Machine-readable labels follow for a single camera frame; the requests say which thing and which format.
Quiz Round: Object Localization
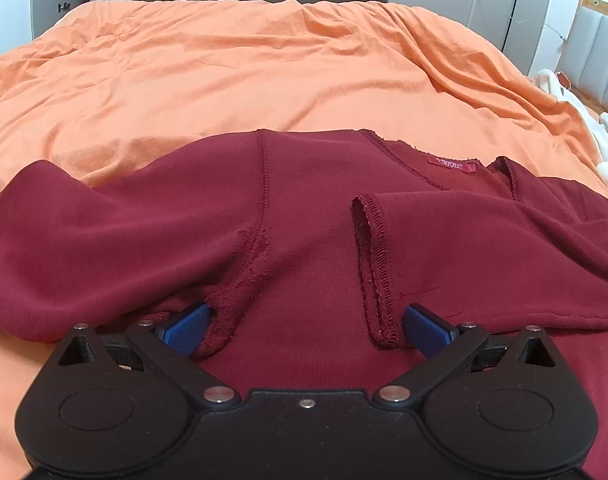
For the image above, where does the cream white garment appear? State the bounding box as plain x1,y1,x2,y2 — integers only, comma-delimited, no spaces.
535,68,608,185

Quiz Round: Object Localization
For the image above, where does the dark red shirt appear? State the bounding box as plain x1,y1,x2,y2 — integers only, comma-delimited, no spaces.
0,130,608,479

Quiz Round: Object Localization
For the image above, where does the orange bed sheet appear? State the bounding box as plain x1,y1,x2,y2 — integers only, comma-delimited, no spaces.
0,0,608,479

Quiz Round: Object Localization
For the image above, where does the grey padded headboard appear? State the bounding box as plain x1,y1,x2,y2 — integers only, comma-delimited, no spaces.
556,0,608,113

